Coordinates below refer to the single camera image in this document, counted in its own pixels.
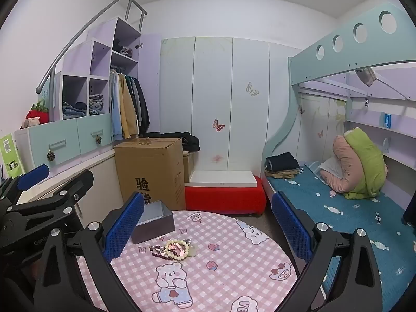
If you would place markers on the folded khaki garment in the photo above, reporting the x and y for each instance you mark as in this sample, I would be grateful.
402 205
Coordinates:
284 174

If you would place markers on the cream butterfly sticker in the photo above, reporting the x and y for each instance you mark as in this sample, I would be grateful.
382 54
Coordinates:
252 89

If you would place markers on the purple wall shelf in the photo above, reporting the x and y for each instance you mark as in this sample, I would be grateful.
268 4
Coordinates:
367 126

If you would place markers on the grey hanging cloth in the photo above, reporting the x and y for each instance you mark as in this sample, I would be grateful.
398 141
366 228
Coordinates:
365 75

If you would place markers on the white wardrobe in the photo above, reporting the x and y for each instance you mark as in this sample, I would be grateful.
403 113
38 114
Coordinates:
211 87

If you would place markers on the blue printed bed sheet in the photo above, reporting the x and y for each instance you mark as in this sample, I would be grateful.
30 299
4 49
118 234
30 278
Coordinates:
351 216

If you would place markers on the small cardboard box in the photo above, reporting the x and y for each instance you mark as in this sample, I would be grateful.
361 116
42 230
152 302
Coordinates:
189 169

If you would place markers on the dark grey jewelry box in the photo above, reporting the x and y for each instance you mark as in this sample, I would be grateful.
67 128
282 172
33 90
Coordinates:
152 222

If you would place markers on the mustard jacket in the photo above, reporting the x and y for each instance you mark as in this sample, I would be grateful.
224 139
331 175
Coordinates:
126 110

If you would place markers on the red covered stool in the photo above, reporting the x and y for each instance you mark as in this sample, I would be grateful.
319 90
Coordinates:
224 199

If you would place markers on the black clothes pile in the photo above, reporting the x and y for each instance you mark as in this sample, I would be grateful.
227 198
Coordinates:
188 139

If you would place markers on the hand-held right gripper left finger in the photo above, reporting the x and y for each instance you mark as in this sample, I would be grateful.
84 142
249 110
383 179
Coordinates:
125 226

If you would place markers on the grey metal handrail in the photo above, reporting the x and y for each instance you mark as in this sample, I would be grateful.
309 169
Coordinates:
81 31

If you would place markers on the folded jeans stack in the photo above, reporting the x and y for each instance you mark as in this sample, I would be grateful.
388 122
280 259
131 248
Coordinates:
73 110
96 104

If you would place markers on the pink butterfly sticker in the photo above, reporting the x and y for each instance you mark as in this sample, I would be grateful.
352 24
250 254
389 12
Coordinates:
218 125

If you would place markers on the light blue shirt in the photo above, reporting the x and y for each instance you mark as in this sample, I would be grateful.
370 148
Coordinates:
114 110

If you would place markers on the pine cone ornament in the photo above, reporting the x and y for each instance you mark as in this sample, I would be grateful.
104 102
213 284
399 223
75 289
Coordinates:
98 140
51 156

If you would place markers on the purple stair cabinet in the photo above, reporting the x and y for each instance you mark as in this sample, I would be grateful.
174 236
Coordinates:
100 32

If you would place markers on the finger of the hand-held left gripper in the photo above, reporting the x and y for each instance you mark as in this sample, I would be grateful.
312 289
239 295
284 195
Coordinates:
65 190
32 174

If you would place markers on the black jacket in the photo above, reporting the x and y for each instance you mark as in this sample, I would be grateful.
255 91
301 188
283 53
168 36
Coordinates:
143 109

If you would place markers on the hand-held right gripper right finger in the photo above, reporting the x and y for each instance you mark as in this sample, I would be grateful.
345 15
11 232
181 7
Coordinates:
292 230

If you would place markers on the large cardboard box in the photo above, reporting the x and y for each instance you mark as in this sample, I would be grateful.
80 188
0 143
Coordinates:
146 165

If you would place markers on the faint pink flower sticker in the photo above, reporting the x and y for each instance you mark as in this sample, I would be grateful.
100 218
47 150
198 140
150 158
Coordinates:
216 158

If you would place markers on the small blue box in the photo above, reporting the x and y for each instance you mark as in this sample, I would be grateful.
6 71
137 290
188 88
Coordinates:
387 120

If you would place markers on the white board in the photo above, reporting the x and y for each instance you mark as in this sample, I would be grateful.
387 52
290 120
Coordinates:
224 178

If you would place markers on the teal bunk bed frame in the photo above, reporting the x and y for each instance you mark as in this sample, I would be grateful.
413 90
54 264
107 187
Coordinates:
305 68

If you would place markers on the white pillow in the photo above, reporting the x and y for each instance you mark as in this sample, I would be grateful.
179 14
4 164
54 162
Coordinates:
329 168

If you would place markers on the teal drawer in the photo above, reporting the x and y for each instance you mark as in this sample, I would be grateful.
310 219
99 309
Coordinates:
89 130
65 136

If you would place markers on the red strawberry plush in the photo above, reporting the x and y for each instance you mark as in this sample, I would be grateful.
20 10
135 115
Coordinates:
37 116

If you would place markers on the green poster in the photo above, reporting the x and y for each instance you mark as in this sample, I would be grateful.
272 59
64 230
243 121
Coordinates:
8 149

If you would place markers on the beige low cabinet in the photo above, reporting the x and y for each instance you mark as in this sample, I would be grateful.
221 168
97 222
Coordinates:
104 175

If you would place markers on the pale jade pendant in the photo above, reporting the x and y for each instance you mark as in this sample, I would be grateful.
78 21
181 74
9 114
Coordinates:
192 251

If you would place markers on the pink checkered tablecloth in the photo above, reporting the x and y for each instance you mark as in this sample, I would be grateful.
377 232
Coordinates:
201 286

